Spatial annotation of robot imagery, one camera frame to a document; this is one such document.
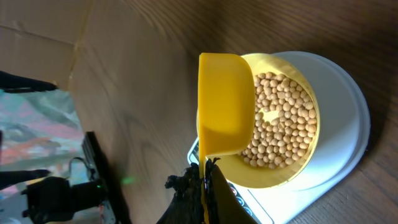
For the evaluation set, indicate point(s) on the yellow bowl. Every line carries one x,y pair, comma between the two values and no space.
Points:
241,174

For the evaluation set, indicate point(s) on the soybeans in bowl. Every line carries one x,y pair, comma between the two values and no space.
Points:
285,122

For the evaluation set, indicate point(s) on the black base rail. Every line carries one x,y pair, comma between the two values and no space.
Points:
113,206

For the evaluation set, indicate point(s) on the yellow measuring scoop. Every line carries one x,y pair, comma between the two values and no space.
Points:
225,118

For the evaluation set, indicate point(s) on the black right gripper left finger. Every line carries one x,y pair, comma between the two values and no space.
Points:
185,207

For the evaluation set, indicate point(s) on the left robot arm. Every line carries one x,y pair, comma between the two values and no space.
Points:
55,200

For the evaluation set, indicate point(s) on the white digital kitchen scale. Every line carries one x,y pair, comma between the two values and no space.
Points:
342,135

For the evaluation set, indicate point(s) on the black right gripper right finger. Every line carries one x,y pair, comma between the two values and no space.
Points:
221,203

